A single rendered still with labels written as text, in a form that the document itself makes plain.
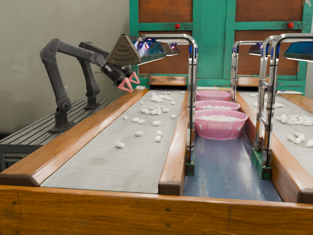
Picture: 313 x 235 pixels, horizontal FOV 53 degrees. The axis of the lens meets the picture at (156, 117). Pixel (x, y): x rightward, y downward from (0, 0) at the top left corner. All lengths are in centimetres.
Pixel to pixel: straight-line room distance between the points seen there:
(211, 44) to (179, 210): 189
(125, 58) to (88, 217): 40
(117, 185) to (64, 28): 289
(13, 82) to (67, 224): 310
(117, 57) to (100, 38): 269
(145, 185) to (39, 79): 300
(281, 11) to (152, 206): 207
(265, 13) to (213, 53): 47
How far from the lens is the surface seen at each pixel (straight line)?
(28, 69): 374
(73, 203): 81
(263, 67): 113
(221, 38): 251
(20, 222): 90
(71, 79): 357
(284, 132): 138
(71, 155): 104
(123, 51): 77
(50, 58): 162
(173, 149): 99
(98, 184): 83
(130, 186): 80
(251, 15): 255
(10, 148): 151
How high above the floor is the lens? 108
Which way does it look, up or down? 13 degrees down
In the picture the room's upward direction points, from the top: straight up
